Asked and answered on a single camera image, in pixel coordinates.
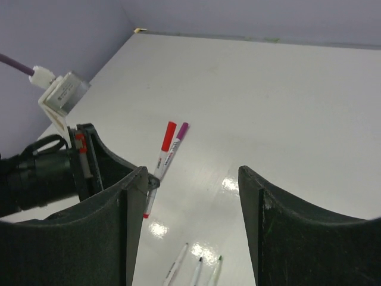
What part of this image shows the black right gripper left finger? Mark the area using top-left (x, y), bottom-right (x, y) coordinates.
top-left (1, 167), bottom-right (148, 285)

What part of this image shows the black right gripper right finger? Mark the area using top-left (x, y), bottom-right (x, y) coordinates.
top-left (238, 166), bottom-right (380, 285)

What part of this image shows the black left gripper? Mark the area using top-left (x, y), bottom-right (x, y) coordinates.
top-left (1, 123), bottom-right (138, 217)

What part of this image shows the red whiteboard marker pen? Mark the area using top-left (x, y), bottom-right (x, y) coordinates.
top-left (143, 121), bottom-right (177, 219)

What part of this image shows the yellow whiteboard marker pen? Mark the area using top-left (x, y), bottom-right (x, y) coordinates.
top-left (163, 243), bottom-right (189, 286)

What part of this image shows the purple whiteboard marker pen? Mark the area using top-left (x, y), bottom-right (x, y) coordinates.
top-left (160, 122), bottom-right (189, 181)

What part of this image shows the green whiteboard marker pen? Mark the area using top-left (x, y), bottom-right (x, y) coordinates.
top-left (207, 255), bottom-right (223, 286)

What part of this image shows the blue whiteboard marker pen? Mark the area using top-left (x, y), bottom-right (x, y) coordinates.
top-left (189, 256), bottom-right (204, 286)

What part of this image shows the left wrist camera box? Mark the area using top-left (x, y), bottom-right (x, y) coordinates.
top-left (38, 71), bottom-right (90, 142)

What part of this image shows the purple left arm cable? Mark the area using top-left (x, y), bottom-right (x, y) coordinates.
top-left (0, 52), bottom-right (35, 77)

